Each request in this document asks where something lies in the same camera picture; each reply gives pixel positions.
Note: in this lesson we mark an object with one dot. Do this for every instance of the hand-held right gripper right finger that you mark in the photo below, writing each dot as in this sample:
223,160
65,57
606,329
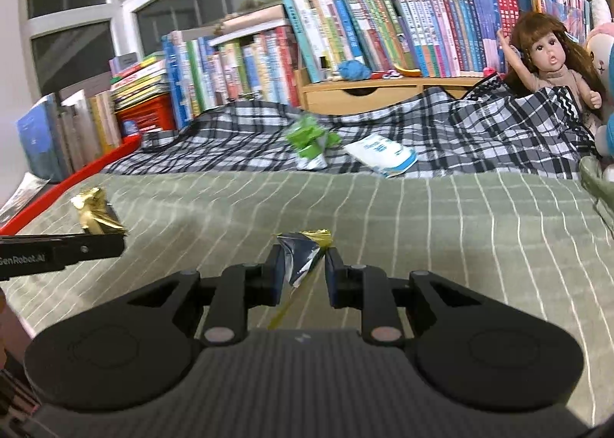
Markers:
334,277

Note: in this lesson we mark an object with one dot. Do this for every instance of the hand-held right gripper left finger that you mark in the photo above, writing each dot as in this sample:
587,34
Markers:
276,275

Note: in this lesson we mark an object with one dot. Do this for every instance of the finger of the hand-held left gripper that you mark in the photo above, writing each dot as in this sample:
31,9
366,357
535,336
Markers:
91,248

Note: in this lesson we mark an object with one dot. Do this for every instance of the silver foil wrapper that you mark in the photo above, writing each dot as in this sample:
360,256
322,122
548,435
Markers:
300,255

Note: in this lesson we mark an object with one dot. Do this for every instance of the small gold foil wrapper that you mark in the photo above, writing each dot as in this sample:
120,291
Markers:
96,212

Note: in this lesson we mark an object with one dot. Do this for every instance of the row of worn grey books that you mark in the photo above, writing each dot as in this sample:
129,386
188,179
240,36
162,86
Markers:
88,128

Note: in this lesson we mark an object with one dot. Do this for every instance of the stack of flat picture books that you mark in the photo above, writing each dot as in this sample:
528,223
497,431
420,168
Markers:
139,83

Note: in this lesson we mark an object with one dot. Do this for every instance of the row of short upright books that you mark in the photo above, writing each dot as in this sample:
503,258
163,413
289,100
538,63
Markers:
230,73

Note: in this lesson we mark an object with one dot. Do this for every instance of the row of tall upright books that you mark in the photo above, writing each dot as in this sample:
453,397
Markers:
407,25

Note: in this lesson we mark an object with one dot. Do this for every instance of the row of pastel books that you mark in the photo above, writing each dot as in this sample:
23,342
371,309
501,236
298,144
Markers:
561,11

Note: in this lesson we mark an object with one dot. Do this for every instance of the glossy paper sheet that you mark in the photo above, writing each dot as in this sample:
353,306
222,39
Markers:
19,198

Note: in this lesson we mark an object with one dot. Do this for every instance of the red tray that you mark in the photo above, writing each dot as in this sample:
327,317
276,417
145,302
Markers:
62,188

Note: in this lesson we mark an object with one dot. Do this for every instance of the green checked blanket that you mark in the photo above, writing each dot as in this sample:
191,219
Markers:
431,236

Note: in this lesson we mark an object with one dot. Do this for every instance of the large blue hardcover book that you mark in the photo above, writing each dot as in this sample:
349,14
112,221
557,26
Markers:
38,143

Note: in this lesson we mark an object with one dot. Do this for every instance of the white blue packet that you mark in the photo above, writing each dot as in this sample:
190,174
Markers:
383,156

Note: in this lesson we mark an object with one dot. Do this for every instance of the bright green wrapper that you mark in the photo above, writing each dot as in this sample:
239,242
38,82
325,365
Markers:
309,140

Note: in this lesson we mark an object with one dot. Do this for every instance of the black white plaid cloth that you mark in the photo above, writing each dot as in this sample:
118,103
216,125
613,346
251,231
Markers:
240,140

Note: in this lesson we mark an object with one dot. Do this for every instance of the red plastic crate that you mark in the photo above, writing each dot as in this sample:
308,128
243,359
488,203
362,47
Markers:
146,116

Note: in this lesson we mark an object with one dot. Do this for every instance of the wooden drawer box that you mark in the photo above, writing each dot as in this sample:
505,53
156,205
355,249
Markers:
383,92

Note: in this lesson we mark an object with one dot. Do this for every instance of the blue yarn ball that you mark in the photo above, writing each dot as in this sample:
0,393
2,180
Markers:
355,71

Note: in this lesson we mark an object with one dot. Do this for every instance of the orange curved plastic piece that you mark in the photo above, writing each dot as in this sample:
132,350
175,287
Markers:
407,72

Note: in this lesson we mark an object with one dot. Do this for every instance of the green plush toy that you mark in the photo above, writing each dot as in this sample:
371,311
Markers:
599,183

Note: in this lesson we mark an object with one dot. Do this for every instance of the brown haired doll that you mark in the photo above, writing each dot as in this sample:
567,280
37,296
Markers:
547,59

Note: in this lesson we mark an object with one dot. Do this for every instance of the pink white plush toy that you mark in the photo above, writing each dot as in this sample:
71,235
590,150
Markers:
602,39

